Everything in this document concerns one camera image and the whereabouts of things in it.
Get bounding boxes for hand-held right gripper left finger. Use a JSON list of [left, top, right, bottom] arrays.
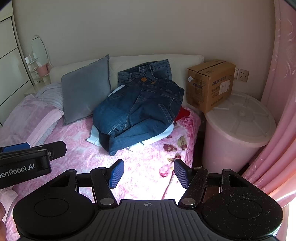
[[50, 159, 125, 208]]

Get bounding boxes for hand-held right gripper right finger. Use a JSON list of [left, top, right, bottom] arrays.
[[173, 159, 251, 209]]

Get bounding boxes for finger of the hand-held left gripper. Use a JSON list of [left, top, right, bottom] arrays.
[[30, 141, 67, 161], [0, 142, 31, 153]]

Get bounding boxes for dark blue jeans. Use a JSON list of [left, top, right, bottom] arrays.
[[92, 77, 185, 156]]

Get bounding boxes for pale pink quilt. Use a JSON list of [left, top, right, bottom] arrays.
[[0, 94, 65, 149]]

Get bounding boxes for light blue garment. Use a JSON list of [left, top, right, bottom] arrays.
[[87, 85, 174, 149]]

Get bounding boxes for lilac striped pillow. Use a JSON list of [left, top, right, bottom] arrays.
[[35, 82, 65, 114]]

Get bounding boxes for red garment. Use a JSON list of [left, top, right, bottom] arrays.
[[173, 107, 190, 123]]

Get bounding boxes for grey pillow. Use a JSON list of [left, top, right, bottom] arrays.
[[61, 54, 112, 126]]

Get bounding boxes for white plastic bin with lid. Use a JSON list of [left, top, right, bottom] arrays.
[[201, 91, 277, 173]]

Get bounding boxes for small white shelf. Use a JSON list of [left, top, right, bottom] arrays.
[[24, 53, 42, 81]]

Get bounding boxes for cream wardrobe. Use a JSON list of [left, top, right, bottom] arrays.
[[0, 14, 35, 127]]

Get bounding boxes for cardboard box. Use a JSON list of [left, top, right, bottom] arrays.
[[187, 60, 236, 113]]

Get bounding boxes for oval mirror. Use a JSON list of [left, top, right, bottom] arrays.
[[31, 35, 51, 70]]

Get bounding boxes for faded blue jeans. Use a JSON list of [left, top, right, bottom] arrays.
[[117, 60, 173, 87]]

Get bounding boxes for pink curtain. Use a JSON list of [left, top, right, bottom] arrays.
[[242, 0, 296, 209]]

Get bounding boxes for white wall socket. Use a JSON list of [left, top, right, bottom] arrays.
[[234, 68, 250, 82]]

